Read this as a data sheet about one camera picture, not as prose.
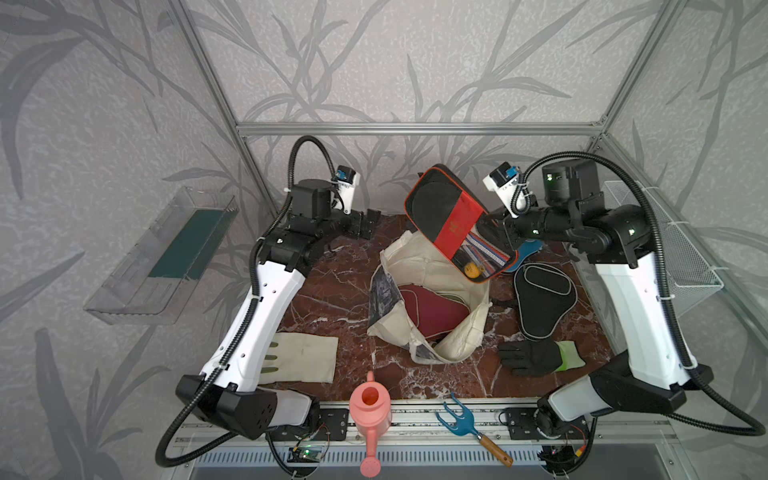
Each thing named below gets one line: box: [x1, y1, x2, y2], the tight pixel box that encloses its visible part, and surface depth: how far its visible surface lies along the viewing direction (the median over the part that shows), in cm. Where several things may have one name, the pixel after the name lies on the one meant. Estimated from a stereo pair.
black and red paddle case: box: [404, 164, 519, 283], surface depth 67 cm
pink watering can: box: [349, 371, 392, 478], surface depth 68 cm
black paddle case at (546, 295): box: [514, 263, 578, 340], surface depth 96 cm
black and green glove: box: [498, 339, 586, 377], surface depth 86 cm
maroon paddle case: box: [399, 284, 470, 341], surface depth 93 cm
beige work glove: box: [259, 332, 339, 384], surface depth 86 cm
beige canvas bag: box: [367, 228, 493, 364], surface depth 76 cm
